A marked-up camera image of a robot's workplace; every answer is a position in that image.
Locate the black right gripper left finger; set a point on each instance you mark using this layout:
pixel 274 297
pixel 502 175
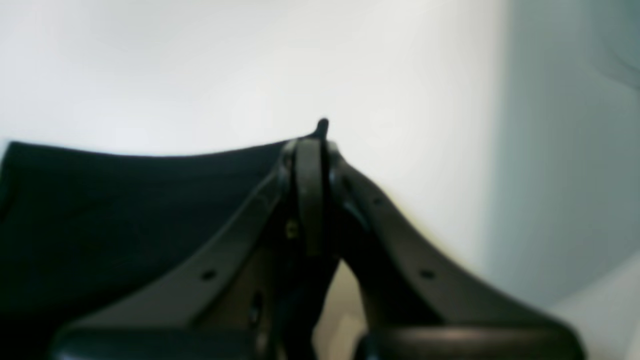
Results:
pixel 232 300

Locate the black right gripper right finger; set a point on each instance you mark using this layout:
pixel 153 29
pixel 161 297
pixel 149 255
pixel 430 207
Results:
pixel 419 304

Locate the black T-shirt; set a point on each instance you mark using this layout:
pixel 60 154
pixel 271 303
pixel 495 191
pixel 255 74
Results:
pixel 81 231

